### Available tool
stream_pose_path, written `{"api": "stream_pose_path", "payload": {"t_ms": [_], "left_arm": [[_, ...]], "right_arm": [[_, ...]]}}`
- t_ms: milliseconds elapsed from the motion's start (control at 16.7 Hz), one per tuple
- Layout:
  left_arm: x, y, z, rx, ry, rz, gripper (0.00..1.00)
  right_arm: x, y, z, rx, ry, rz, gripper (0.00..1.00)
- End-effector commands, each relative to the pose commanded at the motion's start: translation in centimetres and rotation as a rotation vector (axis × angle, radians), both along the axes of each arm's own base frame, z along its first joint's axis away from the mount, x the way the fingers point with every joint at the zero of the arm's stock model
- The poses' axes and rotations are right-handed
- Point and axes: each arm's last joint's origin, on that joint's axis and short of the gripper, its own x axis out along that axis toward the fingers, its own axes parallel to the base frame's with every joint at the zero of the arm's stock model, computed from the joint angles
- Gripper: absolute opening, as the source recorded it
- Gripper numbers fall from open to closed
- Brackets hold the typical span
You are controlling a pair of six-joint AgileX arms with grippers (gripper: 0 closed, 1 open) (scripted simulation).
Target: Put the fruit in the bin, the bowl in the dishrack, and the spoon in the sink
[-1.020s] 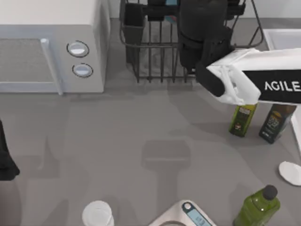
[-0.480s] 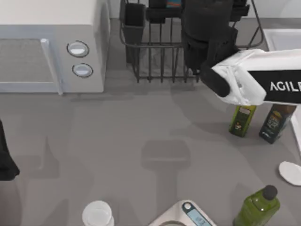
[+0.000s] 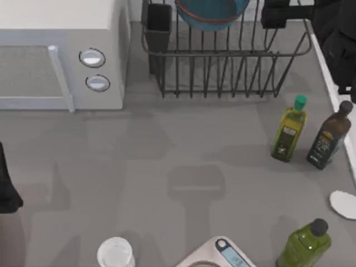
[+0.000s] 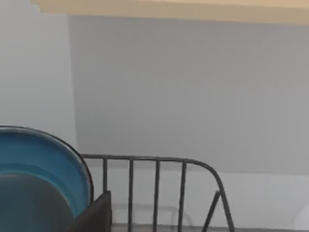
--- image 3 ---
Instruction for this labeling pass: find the white plate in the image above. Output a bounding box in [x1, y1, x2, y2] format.
[329, 190, 356, 221]

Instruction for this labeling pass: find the grey kitchen scale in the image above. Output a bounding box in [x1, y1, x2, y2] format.
[174, 236, 257, 267]

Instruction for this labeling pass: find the clear glass cup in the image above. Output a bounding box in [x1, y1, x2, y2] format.
[96, 236, 136, 267]

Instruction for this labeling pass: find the green-capped olive oil bottle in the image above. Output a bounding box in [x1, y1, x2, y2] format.
[270, 94, 309, 163]

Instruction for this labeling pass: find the large microwave knob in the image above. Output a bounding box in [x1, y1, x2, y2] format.
[78, 48, 107, 68]

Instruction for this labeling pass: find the microwave oven door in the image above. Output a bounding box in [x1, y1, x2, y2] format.
[0, 44, 75, 112]

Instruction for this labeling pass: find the dark grey wire dish rack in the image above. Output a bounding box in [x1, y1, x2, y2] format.
[140, 0, 312, 99]

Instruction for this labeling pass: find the blue bowl with red rim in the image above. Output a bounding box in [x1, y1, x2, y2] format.
[174, 0, 250, 32]

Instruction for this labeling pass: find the pale microwave door handle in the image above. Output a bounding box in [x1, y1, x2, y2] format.
[47, 45, 76, 113]

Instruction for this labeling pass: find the black utensil holder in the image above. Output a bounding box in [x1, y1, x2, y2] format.
[144, 3, 173, 76]

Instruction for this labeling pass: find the pale microwave oven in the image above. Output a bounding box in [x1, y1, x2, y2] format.
[0, 0, 132, 112]

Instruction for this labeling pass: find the dark brown-capped bottle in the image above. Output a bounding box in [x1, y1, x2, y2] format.
[306, 100, 354, 171]

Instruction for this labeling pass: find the black machine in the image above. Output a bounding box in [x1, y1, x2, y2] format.
[260, 0, 356, 96]

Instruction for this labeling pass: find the small microwave knob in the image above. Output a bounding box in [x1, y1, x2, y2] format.
[85, 74, 111, 92]

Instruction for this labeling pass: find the green bottle with grey cap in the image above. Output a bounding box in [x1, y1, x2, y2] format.
[275, 217, 333, 267]

